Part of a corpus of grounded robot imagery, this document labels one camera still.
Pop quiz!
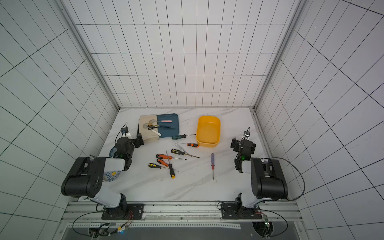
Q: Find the purple red screwdriver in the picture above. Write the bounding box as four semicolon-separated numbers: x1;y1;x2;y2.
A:
211;153;215;180

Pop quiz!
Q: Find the small black yellow screwdriver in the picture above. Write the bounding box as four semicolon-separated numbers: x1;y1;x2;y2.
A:
148;163;168;169

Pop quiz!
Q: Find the long black yellow screwdriver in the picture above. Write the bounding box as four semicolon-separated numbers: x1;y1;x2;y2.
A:
166;151;176;179

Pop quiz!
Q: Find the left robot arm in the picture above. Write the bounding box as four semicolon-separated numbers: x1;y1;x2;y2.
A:
61;134;144;220

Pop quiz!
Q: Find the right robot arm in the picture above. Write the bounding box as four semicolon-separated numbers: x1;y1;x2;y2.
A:
231;138;289;219

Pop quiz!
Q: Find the yellow storage box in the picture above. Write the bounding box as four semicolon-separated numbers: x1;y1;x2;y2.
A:
196;116;221;148

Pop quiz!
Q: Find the black yellow dotted screwdriver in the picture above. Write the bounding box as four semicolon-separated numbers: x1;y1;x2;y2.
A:
171;149;199;158

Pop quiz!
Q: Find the green black screwdriver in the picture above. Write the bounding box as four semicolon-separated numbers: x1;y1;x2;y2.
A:
171;134;197;140

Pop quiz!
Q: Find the small orange screwdriver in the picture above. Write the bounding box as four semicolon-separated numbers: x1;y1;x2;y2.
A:
177;143;199;148

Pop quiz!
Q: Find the beige cloth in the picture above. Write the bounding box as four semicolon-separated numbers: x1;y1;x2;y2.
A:
139;115;160;144

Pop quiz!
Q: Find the blue patterned plate far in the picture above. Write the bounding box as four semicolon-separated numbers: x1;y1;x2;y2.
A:
109;146;118;159

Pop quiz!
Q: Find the blue patterned plate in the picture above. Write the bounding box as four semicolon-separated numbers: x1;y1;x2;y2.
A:
109;146;118;159
103;171;121;183

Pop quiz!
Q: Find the teal placemat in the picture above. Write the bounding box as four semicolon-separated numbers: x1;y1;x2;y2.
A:
157;114;180;138

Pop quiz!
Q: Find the blue patterned plate near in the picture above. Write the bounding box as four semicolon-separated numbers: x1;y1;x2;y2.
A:
103;171;121;183

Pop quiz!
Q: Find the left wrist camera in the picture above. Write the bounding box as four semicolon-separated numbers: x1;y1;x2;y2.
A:
121;127;129;135

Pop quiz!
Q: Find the white handled spoon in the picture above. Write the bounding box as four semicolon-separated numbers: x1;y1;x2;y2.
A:
147;127;162;137

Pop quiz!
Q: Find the pink handled spoon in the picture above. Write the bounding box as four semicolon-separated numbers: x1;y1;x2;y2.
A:
149;120;173;124

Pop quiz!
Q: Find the dark handled spoon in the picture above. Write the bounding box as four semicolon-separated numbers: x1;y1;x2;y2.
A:
143;123;176;130

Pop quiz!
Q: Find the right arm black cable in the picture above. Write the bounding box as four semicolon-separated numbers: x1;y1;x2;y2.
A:
260;156;306;202

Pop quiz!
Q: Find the clear handle screwdriver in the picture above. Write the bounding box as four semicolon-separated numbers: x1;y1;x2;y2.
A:
175;143;189;155

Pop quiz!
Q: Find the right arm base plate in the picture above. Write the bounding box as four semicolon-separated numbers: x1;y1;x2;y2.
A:
217;202;262;220

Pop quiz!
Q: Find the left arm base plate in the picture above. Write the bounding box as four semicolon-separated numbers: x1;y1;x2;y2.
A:
101;203;145;221

